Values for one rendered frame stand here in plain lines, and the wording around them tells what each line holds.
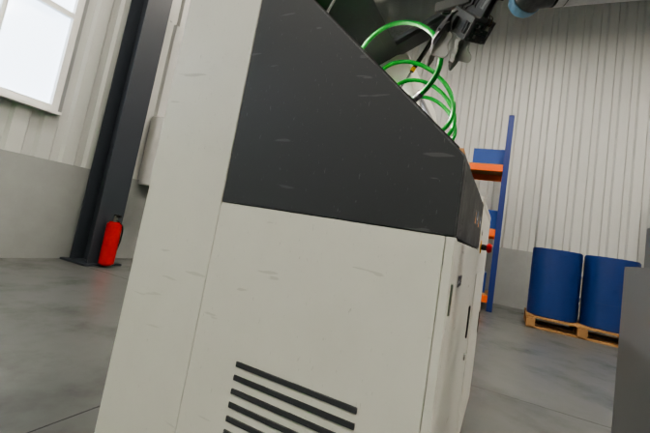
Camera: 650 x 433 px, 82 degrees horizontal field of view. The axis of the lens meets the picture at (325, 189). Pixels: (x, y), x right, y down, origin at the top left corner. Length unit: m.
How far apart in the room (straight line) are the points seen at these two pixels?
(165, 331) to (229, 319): 0.21
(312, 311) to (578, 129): 7.45
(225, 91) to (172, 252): 0.46
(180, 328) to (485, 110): 7.48
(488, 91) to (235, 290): 7.60
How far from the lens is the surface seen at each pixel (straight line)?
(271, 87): 1.01
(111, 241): 4.54
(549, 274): 5.75
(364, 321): 0.81
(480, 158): 6.58
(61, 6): 4.95
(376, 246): 0.79
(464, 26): 1.01
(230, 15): 1.21
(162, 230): 1.14
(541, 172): 7.77
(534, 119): 7.99
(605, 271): 5.84
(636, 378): 1.11
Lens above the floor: 0.76
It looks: 6 degrees up
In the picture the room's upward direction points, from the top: 10 degrees clockwise
